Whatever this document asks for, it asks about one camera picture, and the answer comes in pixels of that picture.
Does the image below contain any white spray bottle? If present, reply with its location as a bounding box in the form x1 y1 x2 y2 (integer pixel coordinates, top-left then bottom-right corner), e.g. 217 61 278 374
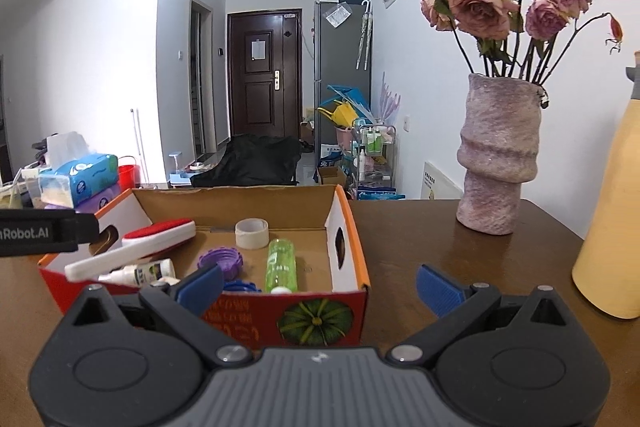
98 259 176 287

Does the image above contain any white blue capped bottle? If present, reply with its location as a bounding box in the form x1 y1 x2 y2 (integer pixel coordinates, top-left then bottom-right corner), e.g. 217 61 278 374
224 280 262 293

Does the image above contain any purple plastic lid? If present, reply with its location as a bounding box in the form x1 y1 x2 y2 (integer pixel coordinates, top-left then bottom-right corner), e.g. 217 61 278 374
198 247 244 282

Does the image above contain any white tape roll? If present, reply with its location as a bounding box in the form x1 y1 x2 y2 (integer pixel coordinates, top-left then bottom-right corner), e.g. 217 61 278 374
234 218 270 251

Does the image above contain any red white lint brush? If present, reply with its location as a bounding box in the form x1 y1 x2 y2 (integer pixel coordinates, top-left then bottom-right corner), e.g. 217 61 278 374
64 219 196 282

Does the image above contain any purple tissue pack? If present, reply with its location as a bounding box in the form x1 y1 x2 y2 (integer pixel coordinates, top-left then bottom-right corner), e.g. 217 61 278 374
76 184 122 213

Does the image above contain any blue tissue pack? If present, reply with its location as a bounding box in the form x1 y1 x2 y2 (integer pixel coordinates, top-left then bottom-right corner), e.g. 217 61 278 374
37 131 118 208

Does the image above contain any green plastic bottle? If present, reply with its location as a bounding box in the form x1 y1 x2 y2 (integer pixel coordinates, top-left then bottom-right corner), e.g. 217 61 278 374
265 239 298 294

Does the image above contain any orange red cardboard box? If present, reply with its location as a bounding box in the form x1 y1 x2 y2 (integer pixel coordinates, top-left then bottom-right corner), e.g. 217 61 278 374
38 185 370 349

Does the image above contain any red bucket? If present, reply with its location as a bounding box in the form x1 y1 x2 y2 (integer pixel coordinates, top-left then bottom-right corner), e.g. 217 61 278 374
117 155 140 192

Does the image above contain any white board on floor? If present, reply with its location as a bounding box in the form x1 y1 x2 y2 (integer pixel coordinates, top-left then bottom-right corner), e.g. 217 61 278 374
421 161 463 200

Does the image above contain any yellow thermos bottle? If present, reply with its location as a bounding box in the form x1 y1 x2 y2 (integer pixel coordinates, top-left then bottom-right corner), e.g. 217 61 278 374
572 66 640 320

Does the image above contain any black folding chair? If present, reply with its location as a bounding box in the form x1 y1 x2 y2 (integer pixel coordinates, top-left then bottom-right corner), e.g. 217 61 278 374
191 134 302 187

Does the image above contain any pink textured vase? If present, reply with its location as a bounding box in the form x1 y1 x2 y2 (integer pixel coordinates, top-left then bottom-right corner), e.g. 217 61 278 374
457 74 544 236

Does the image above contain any metal storage rack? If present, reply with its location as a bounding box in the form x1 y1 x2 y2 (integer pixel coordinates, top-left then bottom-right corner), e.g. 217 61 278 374
350 118 398 200

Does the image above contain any small cardboard box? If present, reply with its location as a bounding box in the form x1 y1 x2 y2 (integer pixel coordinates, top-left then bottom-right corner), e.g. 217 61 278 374
318 166 347 186

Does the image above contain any dark brown door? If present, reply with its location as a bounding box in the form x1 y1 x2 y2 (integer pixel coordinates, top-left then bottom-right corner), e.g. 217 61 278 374
227 9 303 139

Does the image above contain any grey refrigerator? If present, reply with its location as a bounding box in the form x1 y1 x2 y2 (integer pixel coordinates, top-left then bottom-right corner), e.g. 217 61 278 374
312 0 374 143

